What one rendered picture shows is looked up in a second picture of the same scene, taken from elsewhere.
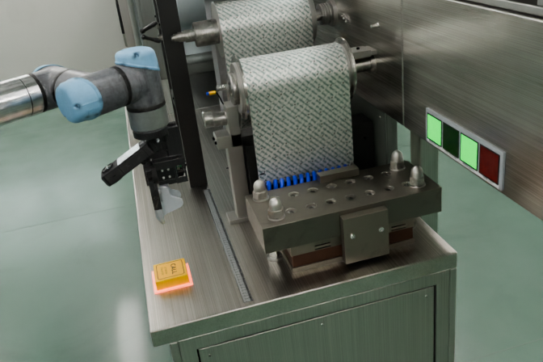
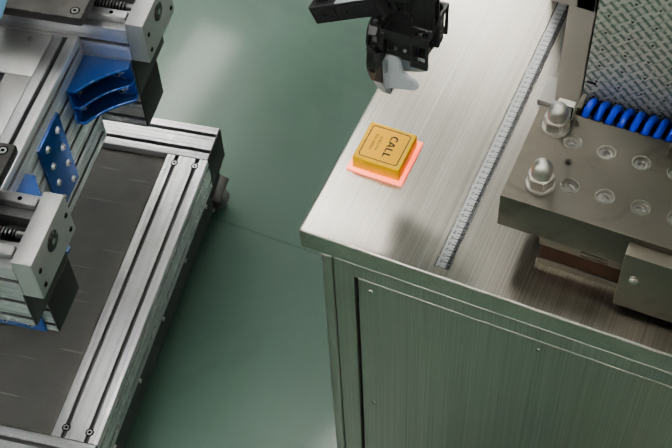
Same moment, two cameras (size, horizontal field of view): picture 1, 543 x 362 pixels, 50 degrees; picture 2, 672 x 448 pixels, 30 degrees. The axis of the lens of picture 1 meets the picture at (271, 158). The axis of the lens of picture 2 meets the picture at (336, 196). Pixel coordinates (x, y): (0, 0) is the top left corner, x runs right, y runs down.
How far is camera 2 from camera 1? 77 cm
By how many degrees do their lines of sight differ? 41
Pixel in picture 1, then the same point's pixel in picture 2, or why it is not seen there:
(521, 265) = not seen: outside the picture
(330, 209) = (623, 224)
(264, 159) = (602, 66)
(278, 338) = (469, 327)
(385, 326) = (636, 405)
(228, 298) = (422, 243)
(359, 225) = (650, 273)
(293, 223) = (551, 213)
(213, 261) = (457, 162)
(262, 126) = (614, 21)
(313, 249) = (576, 253)
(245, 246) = not seen: hidden behind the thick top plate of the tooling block
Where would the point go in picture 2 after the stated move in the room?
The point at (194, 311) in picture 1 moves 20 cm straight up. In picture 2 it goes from (368, 234) to (365, 138)
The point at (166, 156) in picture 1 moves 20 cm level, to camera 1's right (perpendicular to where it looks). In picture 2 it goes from (408, 21) to (554, 92)
